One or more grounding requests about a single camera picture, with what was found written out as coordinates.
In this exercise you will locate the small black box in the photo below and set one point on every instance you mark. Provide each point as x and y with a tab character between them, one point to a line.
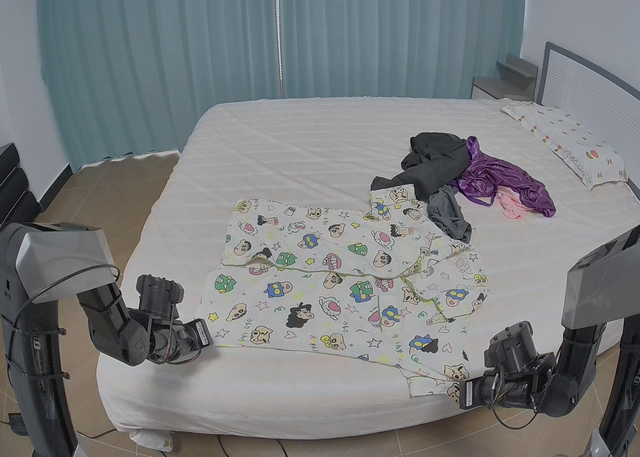
17	424

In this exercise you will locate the blue-green curtain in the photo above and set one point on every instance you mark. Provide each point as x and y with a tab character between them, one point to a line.
400	20
160	55

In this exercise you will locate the pink garment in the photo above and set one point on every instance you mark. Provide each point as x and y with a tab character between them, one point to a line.
511	206

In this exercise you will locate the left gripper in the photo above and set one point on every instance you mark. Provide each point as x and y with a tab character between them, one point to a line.
187	342

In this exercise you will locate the bed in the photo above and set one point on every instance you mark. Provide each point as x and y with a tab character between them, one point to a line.
300	155

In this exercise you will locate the white printed pillow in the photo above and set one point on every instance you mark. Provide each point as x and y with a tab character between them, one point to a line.
150	439
570	145

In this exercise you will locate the white printed pyjama top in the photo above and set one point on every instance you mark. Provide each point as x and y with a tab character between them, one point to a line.
300	305

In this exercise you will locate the purple garment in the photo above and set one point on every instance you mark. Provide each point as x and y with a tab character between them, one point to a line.
500	180

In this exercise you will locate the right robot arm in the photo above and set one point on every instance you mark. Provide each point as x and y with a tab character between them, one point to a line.
600	285

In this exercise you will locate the grey garment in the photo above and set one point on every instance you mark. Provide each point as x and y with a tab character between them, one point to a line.
447	215

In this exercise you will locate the black garment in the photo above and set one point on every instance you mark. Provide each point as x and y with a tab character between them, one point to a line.
435	165

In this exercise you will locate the grey bedside table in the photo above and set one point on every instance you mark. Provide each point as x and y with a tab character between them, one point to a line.
502	85

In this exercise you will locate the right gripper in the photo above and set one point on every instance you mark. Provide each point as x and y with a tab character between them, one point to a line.
482	392

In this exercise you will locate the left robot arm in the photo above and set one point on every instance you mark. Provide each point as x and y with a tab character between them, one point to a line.
55	260

